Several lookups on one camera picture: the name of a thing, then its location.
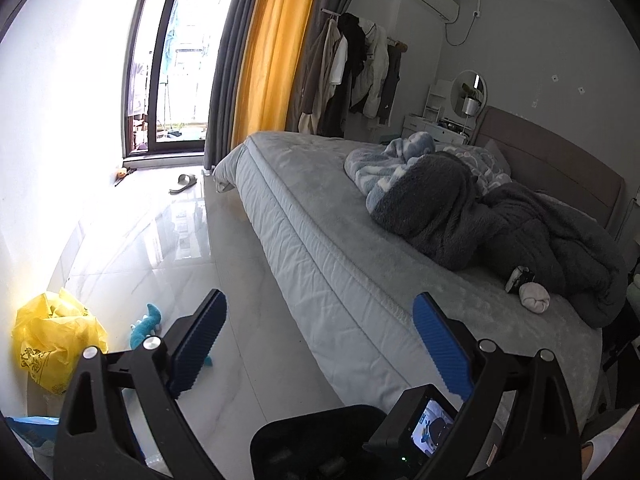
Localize yellow plastic bag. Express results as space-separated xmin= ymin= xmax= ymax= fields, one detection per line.
xmin=12 ymin=287 xmax=109 ymax=396

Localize clothes rack pole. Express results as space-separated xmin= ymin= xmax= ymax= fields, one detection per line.
xmin=321 ymin=7 xmax=409 ymax=52

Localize black-framed glass sliding door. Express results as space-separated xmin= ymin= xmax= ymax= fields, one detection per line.
xmin=122 ymin=0 xmax=251 ymax=158

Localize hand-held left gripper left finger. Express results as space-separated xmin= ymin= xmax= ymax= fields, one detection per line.
xmin=52 ymin=289 xmax=228 ymax=480

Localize dark grey fluffy blanket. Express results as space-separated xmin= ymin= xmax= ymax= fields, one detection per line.
xmin=370 ymin=152 xmax=628 ymax=328

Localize yellow curtain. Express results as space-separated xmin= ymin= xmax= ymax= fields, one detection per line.
xmin=230 ymin=0 xmax=323 ymax=151

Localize brown upholstered headboard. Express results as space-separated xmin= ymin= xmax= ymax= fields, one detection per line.
xmin=472 ymin=106 xmax=626 ymax=231

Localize grey curtain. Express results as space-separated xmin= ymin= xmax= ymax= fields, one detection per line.
xmin=202 ymin=0 xmax=273 ymax=168
xmin=285 ymin=0 xmax=358 ymax=136

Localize white jacket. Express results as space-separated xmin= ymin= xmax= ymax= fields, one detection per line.
xmin=357 ymin=19 xmax=390 ymax=118

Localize bed with grey sheet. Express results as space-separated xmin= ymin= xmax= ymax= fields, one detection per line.
xmin=212 ymin=130 xmax=608 ymax=411

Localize grey slipper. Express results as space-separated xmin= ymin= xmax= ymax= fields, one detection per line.
xmin=169 ymin=173 xmax=202 ymax=195

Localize beige coat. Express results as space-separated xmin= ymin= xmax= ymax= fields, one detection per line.
xmin=299 ymin=20 xmax=341 ymax=136

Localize black printed packet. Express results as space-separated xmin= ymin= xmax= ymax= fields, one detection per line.
xmin=505 ymin=266 xmax=536 ymax=293

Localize white desk organiser shelf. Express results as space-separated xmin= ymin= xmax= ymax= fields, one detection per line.
xmin=425 ymin=80 xmax=458 ymax=121

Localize white cylinder lamp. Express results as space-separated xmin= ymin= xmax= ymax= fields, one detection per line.
xmin=461 ymin=96 xmax=479 ymax=133

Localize white rolled sock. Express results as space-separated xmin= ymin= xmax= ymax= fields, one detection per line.
xmin=519 ymin=282 xmax=551 ymax=315

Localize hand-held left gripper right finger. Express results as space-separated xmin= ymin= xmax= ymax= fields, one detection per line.
xmin=412 ymin=291 xmax=583 ymax=480

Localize blue cloud-print blanket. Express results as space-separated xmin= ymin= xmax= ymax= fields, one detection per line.
xmin=344 ymin=131 xmax=511 ymax=216

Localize blue dinosaur plush toy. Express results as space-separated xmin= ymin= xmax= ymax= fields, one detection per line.
xmin=129 ymin=302 xmax=166 ymax=348

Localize white shirt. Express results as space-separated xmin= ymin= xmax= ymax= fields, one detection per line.
xmin=327 ymin=35 xmax=349 ymax=86

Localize dark grey pants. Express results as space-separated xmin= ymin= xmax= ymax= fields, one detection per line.
xmin=380 ymin=45 xmax=402 ymax=126

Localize white vanity table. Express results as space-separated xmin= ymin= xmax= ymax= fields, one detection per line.
xmin=402 ymin=112 xmax=473 ymax=145

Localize blue plastic packet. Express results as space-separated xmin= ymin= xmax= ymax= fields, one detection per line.
xmin=5 ymin=415 xmax=61 ymax=461

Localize grey pillow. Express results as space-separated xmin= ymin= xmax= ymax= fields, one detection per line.
xmin=482 ymin=139 xmax=512 ymax=176

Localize air conditioner cable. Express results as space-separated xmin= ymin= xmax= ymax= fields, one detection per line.
xmin=444 ymin=0 xmax=482 ymax=47

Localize person's white garment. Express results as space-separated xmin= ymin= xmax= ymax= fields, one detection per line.
xmin=580 ymin=407 xmax=640 ymax=480

